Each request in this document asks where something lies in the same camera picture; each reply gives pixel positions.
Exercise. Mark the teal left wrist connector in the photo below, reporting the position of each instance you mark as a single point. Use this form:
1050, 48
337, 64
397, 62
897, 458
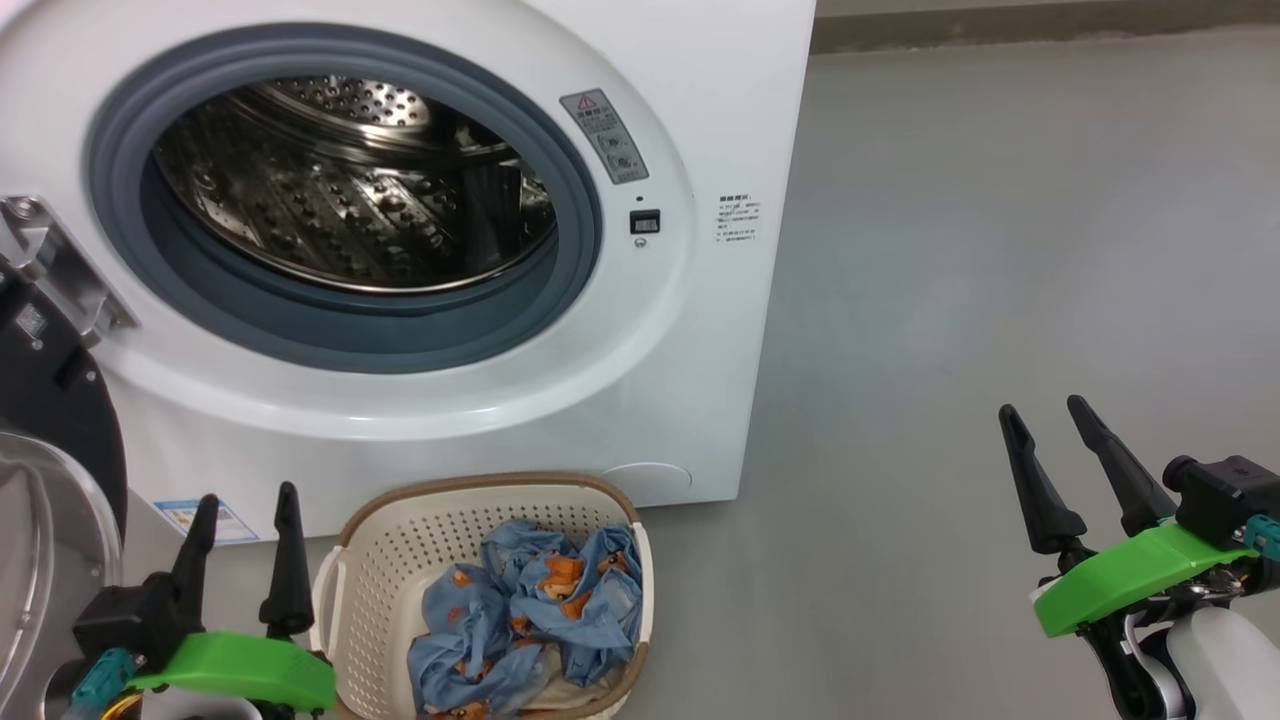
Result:
100, 680

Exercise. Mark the cream perforated laundry basket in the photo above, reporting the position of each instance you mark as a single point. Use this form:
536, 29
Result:
390, 560

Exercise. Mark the round white filter cover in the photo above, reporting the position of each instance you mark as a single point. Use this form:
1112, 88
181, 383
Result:
645, 482

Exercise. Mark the silver door hinge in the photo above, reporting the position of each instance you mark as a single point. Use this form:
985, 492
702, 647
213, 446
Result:
60, 260

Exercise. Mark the black round washer door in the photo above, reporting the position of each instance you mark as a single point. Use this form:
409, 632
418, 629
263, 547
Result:
50, 420

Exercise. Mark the grey rubber door gasket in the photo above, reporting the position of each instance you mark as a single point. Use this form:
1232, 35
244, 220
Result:
120, 200

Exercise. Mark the black door latch socket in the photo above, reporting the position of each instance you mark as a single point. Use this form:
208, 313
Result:
645, 222

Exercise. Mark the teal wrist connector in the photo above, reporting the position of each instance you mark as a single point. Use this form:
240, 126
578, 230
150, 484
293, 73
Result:
1265, 535
100, 680

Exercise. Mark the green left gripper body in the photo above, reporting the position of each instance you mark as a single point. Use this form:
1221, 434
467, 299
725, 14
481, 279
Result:
250, 668

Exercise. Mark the blue garment with orange print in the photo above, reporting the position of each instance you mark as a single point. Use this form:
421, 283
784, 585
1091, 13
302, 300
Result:
580, 610

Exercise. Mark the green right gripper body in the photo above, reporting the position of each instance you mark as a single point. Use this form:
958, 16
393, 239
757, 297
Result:
1140, 575

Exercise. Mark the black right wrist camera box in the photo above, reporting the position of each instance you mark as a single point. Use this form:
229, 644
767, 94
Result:
1220, 495

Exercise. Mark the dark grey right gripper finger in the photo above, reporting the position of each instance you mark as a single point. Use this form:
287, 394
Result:
1125, 480
1045, 500

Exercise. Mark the blue energy label sticker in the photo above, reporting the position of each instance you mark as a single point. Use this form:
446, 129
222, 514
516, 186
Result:
215, 522

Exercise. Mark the stainless steel washer drum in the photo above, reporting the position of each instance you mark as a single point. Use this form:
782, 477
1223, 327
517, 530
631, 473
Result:
340, 200

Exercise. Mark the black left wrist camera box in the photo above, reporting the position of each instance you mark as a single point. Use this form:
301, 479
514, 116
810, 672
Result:
120, 620

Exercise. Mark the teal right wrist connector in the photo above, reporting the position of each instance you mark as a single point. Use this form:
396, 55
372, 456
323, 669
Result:
1265, 535

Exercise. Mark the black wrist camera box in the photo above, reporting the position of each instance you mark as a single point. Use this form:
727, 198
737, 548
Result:
1220, 495
120, 620

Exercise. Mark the white front-load washing machine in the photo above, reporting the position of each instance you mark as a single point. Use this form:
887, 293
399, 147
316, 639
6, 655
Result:
700, 100

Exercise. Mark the small black text sticker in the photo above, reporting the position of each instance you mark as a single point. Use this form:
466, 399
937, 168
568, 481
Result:
737, 218

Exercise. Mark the grey warning label sticker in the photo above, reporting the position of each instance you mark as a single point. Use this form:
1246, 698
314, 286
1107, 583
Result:
605, 135

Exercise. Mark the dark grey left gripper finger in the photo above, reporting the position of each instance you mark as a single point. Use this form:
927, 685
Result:
288, 580
195, 560

